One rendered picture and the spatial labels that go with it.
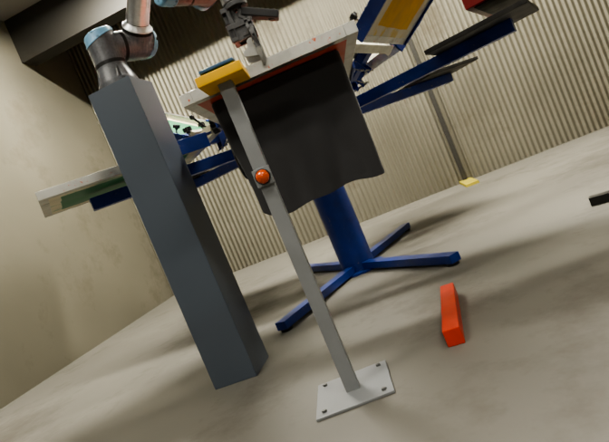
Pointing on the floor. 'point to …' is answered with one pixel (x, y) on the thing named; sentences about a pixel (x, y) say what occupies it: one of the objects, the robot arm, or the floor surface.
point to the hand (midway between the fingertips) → (266, 62)
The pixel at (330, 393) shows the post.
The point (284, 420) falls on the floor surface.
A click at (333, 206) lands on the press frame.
